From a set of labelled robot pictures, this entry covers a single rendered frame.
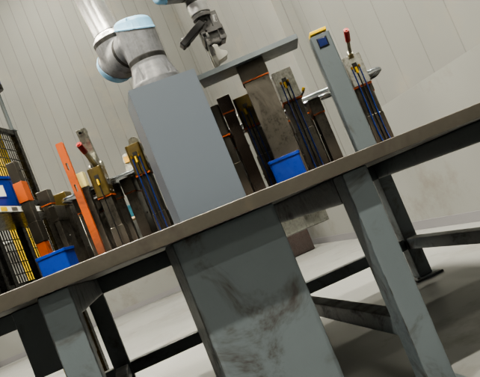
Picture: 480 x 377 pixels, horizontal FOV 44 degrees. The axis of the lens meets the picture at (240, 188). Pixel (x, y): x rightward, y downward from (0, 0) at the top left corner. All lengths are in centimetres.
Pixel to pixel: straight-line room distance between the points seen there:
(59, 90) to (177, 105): 900
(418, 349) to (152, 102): 99
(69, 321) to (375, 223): 84
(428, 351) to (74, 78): 946
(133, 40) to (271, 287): 81
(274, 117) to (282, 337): 79
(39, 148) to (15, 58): 158
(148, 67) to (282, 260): 67
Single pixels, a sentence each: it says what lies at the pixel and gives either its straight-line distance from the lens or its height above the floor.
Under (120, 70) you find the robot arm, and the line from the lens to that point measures 193.
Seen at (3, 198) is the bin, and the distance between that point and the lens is 244.
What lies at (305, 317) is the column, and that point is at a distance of 167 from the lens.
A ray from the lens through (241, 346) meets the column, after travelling 164.
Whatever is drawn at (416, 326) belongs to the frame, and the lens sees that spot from 174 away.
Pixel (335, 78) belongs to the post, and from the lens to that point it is 212.
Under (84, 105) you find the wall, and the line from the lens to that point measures 1058.
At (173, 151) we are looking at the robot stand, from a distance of 168.
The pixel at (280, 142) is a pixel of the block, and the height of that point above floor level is 85.
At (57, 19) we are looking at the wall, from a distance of 1111.
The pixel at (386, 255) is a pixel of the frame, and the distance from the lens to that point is 170.
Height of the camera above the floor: 64
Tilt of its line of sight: 3 degrees up
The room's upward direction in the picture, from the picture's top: 22 degrees counter-clockwise
